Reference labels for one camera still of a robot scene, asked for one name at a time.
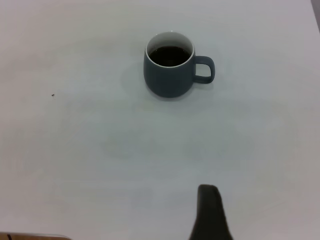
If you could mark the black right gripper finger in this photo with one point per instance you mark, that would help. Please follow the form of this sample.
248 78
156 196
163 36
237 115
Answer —
210 215

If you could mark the dark grey ceramic mug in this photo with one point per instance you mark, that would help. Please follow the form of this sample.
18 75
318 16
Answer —
165 82

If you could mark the dark coffee liquid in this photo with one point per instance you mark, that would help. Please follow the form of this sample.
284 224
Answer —
170 56

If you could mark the brown wooden board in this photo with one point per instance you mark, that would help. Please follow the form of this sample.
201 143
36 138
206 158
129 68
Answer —
30 237

